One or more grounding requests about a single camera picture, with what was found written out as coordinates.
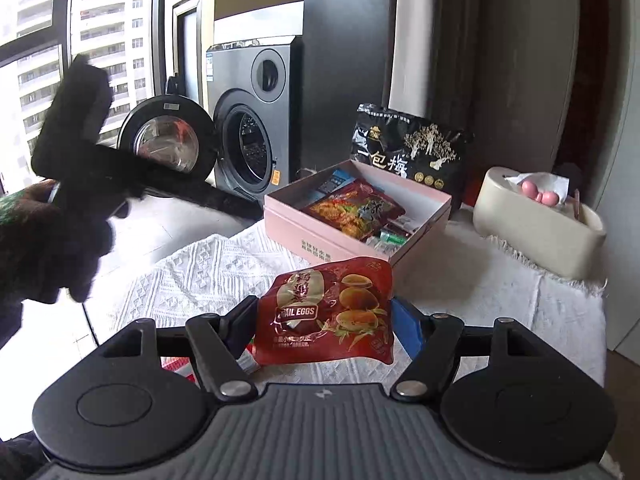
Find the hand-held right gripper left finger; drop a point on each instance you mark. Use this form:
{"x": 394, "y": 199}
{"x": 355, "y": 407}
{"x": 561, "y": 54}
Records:
{"x": 242, "y": 325}

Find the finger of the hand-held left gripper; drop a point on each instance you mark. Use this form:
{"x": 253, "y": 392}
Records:
{"x": 210, "y": 197}

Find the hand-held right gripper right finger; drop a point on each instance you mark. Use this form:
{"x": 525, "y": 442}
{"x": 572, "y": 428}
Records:
{"x": 407, "y": 325}

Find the red egg snack packet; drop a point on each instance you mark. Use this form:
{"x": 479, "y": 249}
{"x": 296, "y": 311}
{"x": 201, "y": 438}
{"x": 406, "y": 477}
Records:
{"x": 325, "y": 310}

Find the green pink clear snack packet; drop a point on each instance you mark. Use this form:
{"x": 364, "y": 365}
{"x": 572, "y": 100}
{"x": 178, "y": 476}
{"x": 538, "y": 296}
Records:
{"x": 392, "y": 237}

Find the pink cardboard box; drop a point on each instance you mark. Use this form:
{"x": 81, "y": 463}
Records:
{"x": 300, "y": 230}

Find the blue white snack packet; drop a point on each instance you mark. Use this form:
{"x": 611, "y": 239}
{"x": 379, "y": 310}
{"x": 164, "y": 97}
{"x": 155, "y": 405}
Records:
{"x": 332, "y": 182}

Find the large red-brown snack packet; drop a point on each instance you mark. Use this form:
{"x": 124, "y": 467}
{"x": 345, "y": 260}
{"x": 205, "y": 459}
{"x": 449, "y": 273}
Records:
{"x": 350, "y": 210}

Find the person's left forearm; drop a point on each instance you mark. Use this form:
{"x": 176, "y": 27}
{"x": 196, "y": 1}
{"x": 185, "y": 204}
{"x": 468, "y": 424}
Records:
{"x": 7, "y": 240}

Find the person's left hand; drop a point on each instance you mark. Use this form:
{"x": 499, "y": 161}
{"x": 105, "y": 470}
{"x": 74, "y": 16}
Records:
{"x": 60, "y": 250}

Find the red white snack packet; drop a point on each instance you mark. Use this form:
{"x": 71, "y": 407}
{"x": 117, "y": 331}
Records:
{"x": 248, "y": 360}

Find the grey washing machine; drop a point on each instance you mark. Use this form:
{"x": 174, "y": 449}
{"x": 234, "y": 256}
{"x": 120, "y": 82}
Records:
{"x": 260, "y": 160}

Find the white textured tablecloth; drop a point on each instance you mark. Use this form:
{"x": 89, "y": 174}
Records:
{"x": 200, "y": 270}

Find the window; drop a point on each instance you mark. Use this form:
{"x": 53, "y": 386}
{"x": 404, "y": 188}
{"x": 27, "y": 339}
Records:
{"x": 40, "y": 20}

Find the cream tissue holder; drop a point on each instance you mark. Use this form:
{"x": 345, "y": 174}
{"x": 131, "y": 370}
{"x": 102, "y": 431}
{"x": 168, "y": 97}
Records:
{"x": 525, "y": 230}

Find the black printed snack bag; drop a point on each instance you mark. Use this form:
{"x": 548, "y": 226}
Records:
{"x": 415, "y": 150}

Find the white tissue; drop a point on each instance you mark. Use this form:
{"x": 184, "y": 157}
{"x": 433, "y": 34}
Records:
{"x": 512, "y": 180}

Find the pink balls ornament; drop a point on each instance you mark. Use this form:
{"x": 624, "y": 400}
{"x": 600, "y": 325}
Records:
{"x": 537, "y": 194}

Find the dark tall cabinet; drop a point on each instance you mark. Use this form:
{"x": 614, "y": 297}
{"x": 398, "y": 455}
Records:
{"x": 350, "y": 35}

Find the beige curtain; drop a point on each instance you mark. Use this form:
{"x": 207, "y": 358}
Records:
{"x": 435, "y": 35}

